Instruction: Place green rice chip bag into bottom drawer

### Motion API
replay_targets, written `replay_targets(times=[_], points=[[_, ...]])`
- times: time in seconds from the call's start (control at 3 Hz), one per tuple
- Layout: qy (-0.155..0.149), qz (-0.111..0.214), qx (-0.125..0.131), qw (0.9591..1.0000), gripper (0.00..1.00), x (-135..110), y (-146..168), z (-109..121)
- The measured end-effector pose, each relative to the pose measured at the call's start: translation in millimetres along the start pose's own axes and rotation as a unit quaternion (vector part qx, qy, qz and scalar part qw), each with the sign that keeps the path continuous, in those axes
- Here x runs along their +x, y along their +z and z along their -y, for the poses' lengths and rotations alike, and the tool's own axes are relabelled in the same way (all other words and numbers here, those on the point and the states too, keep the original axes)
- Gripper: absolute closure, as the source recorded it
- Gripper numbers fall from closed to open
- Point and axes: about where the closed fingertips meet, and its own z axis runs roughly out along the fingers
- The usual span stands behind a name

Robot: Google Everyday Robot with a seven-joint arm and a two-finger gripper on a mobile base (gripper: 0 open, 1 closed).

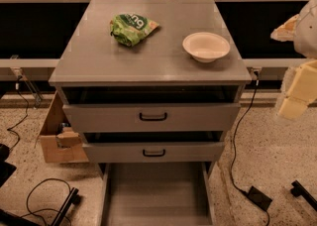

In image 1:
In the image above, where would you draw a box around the black cable right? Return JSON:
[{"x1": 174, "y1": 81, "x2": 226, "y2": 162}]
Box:
[{"x1": 229, "y1": 70, "x2": 271, "y2": 226}]

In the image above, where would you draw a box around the grey middle drawer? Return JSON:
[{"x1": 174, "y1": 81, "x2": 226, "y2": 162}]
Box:
[{"x1": 83, "y1": 142, "x2": 224, "y2": 163}]

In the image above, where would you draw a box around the black cable loop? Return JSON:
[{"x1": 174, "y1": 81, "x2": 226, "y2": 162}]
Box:
[{"x1": 20, "y1": 177, "x2": 73, "y2": 226}]

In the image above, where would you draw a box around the grey drawer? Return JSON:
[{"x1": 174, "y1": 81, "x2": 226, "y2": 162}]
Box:
[
  {"x1": 83, "y1": 142, "x2": 224, "y2": 163},
  {"x1": 63, "y1": 103, "x2": 240, "y2": 133},
  {"x1": 98, "y1": 163, "x2": 216, "y2": 226}
]

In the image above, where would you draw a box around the black stand leg right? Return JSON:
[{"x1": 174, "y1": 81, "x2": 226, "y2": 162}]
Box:
[{"x1": 290, "y1": 180, "x2": 317, "y2": 211}]

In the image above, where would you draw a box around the black stand leg left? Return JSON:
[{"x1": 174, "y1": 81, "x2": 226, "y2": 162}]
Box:
[{"x1": 51, "y1": 187, "x2": 81, "y2": 226}]

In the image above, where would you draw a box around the grey top drawer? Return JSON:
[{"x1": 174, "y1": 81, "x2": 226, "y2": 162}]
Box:
[{"x1": 63, "y1": 103, "x2": 240, "y2": 133}]

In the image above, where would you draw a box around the green rice chip bag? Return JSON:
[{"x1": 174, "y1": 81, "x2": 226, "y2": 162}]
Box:
[{"x1": 110, "y1": 13, "x2": 159, "y2": 47}]

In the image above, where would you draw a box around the white paper bowl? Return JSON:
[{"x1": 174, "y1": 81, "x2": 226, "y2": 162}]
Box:
[{"x1": 182, "y1": 32, "x2": 231, "y2": 63}]

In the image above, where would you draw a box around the grey bottom drawer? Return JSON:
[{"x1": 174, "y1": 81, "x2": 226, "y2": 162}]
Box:
[{"x1": 98, "y1": 163, "x2": 216, "y2": 226}]

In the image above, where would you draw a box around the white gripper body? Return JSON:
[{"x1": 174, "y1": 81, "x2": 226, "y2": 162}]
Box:
[{"x1": 294, "y1": 0, "x2": 317, "y2": 58}]

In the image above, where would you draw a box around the cardboard box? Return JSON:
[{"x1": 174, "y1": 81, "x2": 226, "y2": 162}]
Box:
[{"x1": 39, "y1": 93, "x2": 88, "y2": 164}]

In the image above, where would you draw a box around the grey drawer cabinet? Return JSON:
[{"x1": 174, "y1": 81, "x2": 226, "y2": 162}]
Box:
[{"x1": 50, "y1": 0, "x2": 250, "y2": 226}]

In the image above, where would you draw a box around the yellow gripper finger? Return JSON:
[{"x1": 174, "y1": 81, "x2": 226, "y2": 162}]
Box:
[
  {"x1": 270, "y1": 14, "x2": 299, "y2": 42},
  {"x1": 277, "y1": 60, "x2": 317, "y2": 120}
]

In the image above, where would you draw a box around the black power adapter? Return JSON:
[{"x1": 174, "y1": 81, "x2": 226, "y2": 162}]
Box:
[{"x1": 247, "y1": 186, "x2": 272, "y2": 211}]

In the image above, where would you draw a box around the black cable left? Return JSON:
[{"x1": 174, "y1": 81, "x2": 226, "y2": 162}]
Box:
[{"x1": 6, "y1": 75, "x2": 30, "y2": 152}]

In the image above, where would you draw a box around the black stand leg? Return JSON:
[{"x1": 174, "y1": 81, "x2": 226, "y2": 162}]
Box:
[
  {"x1": 290, "y1": 180, "x2": 317, "y2": 211},
  {"x1": 51, "y1": 187, "x2": 81, "y2": 226}
]

